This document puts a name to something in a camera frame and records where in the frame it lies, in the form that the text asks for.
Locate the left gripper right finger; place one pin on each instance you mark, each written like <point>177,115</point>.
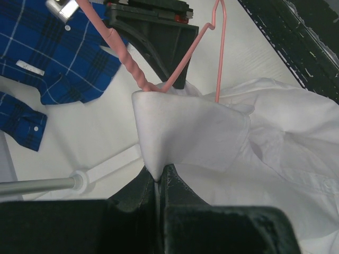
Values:
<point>190,225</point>

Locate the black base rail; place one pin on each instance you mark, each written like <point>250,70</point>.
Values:
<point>305,36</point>

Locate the white shirt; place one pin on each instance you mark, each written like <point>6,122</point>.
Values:
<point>263,143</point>

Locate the blue plaid shirt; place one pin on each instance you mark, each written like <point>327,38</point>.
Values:
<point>65,61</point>

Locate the pink wire hanger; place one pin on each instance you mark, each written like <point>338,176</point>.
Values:
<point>114,41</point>

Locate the metal clothes rack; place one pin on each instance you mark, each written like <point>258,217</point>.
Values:
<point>76,183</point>

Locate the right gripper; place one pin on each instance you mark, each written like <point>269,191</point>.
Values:
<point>159,30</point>

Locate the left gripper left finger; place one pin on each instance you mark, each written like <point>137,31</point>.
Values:
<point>123,223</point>

